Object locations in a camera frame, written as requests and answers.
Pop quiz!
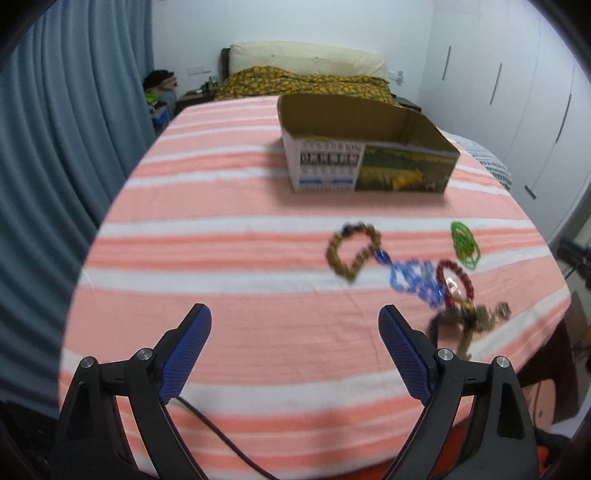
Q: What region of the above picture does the wristwatch with leather strap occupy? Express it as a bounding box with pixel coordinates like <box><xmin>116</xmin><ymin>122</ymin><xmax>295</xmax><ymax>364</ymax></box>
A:
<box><xmin>427</xmin><ymin>307</ymin><xmax>477</xmax><ymax>360</ymax></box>

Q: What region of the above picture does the white wardrobe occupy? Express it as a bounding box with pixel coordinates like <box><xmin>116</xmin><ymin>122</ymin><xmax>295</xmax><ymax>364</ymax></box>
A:
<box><xmin>419</xmin><ymin>1</ymin><xmax>590</xmax><ymax>242</ymax></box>

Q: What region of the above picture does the pink striped bed sheet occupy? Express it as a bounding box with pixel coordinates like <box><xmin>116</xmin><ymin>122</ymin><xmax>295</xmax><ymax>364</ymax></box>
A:
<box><xmin>59</xmin><ymin>97</ymin><xmax>571</xmax><ymax>479</ymax></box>

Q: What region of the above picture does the printed cardboard box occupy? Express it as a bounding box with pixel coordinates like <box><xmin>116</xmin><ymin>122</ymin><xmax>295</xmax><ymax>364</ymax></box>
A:
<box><xmin>277</xmin><ymin>94</ymin><xmax>460</xmax><ymax>194</ymax></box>

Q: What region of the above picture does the blue curtain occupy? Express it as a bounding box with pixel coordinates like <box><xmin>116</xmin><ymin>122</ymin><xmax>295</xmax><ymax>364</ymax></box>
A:
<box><xmin>1</xmin><ymin>1</ymin><xmax>155</xmax><ymax>417</ymax></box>

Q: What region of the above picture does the cream headboard pillow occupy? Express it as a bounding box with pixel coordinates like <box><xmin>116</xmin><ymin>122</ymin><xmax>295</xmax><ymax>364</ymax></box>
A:
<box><xmin>228</xmin><ymin>41</ymin><xmax>387</xmax><ymax>79</ymax></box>

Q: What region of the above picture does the yellow floral blanket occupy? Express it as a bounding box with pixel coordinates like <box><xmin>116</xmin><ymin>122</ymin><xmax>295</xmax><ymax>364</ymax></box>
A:
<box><xmin>214</xmin><ymin>66</ymin><xmax>396</xmax><ymax>104</ymax></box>

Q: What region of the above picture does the dark wooden nightstand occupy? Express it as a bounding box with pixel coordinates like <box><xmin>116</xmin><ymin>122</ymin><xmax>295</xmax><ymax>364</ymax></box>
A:
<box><xmin>174</xmin><ymin>90</ymin><xmax>216</xmax><ymax>115</ymax></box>

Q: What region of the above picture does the dark plush toy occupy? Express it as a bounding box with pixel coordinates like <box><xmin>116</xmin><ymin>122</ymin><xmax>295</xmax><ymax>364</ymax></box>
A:
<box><xmin>142</xmin><ymin>70</ymin><xmax>177</xmax><ymax>108</ymax></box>

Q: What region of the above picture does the green bead bracelet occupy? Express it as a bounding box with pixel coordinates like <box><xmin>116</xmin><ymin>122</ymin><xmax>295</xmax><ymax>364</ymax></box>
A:
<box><xmin>450</xmin><ymin>221</ymin><xmax>482</xmax><ymax>271</ymax></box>

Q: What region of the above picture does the red bead bracelet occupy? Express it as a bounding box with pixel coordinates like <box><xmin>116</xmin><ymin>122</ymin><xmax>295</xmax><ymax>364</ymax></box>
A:
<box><xmin>434</xmin><ymin>259</ymin><xmax>476</xmax><ymax>311</ymax></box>

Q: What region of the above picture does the black cable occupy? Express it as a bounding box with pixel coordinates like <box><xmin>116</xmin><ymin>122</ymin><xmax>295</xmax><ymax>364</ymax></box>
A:
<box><xmin>172</xmin><ymin>396</ymin><xmax>279</xmax><ymax>480</ymax></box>

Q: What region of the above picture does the blue glass bead necklace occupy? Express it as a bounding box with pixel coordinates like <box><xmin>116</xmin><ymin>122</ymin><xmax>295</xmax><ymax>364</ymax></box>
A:
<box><xmin>375</xmin><ymin>248</ymin><xmax>448</xmax><ymax>309</ymax></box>

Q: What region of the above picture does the brown wooden bead bracelet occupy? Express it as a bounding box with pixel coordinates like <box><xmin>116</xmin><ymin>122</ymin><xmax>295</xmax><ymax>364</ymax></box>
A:
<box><xmin>324</xmin><ymin>222</ymin><xmax>385</xmax><ymax>283</ymax></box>

